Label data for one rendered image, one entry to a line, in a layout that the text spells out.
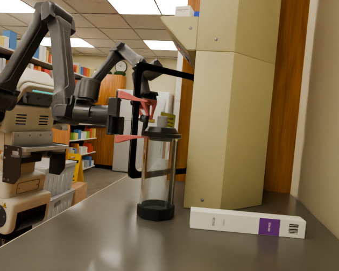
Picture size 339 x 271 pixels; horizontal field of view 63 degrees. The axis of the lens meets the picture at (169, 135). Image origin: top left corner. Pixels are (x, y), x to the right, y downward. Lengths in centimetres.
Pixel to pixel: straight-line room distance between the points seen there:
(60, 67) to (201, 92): 44
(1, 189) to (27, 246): 81
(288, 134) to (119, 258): 88
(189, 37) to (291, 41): 53
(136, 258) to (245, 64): 61
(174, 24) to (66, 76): 36
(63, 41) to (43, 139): 60
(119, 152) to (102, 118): 534
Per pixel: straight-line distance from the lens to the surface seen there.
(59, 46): 97
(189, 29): 87
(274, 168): 123
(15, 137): 134
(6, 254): 60
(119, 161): 612
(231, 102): 83
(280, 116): 122
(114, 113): 75
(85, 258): 56
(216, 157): 82
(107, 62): 154
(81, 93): 81
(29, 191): 149
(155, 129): 70
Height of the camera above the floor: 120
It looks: 3 degrees down
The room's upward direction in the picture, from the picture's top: 4 degrees clockwise
